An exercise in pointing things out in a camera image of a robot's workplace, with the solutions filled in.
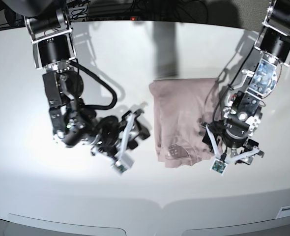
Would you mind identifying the tangled black cables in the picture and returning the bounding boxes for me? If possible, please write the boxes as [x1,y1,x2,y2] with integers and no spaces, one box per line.
[68,0,209,24]

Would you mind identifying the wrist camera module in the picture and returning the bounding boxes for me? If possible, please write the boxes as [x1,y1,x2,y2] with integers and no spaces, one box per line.
[111,154,134,175]
[210,158,228,176]

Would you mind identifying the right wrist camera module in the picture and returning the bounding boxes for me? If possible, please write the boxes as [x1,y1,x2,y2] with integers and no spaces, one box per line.
[111,154,134,175]

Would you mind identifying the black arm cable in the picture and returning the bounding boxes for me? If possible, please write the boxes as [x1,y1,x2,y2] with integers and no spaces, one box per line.
[71,61,118,110]
[205,44,256,128]

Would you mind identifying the black power strip red light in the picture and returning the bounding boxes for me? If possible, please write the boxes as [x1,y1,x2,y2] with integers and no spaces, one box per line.
[86,15,142,22]

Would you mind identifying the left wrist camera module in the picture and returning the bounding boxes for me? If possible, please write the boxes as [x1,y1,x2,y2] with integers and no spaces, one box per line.
[210,158,228,176]

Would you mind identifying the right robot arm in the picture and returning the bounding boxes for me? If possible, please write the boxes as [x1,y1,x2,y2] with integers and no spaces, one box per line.
[5,0,150,169]

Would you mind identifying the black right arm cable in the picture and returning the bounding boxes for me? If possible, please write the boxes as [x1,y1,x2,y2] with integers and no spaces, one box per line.
[71,61,118,110]

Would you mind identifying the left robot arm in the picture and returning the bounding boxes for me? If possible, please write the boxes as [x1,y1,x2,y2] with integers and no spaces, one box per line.
[202,0,290,172]

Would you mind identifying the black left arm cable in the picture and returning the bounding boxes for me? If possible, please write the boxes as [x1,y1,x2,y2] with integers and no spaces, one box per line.
[205,44,256,128]

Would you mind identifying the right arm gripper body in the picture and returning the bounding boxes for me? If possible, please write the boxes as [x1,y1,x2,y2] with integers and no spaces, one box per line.
[90,110,138,160]

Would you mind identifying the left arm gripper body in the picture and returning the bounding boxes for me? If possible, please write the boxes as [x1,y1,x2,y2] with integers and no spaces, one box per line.
[201,120,251,164]

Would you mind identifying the pale pink T-shirt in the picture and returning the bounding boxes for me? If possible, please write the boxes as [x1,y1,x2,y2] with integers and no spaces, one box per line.
[149,78,219,168]

